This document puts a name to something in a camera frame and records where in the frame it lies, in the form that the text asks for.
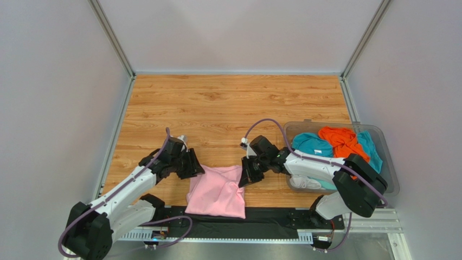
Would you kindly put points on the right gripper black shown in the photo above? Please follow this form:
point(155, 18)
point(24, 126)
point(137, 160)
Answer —
point(255, 167)

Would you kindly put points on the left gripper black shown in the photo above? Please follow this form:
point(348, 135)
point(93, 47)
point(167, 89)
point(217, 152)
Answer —
point(194, 166)

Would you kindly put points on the pink t shirt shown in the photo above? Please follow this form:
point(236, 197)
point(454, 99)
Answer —
point(217, 193)

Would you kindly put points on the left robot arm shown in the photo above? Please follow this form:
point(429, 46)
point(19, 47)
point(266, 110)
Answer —
point(112, 212)

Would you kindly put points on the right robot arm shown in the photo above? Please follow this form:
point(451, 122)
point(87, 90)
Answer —
point(359, 189)

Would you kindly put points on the white t shirt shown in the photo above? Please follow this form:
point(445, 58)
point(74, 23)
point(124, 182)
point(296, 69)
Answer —
point(304, 182)

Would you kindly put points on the teal t shirt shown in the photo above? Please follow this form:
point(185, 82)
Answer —
point(311, 143)

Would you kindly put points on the mint green t shirt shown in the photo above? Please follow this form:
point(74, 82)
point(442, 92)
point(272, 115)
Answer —
point(327, 186)

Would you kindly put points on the orange t shirt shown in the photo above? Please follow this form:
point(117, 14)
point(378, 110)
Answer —
point(344, 142)

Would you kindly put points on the clear plastic bin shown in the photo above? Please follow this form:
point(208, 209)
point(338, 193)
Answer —
point(388, 171)

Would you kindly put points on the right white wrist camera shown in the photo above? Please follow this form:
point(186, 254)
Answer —
point(245, 145)

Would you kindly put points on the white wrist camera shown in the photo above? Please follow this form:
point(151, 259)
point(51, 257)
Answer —
point(184, 139)
point(245, 145)

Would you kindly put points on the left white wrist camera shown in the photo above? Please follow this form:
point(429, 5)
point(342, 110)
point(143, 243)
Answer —
point(184, 139)

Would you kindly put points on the aluminium frame rail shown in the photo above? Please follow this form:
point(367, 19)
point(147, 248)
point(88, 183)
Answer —
point(382, 230)

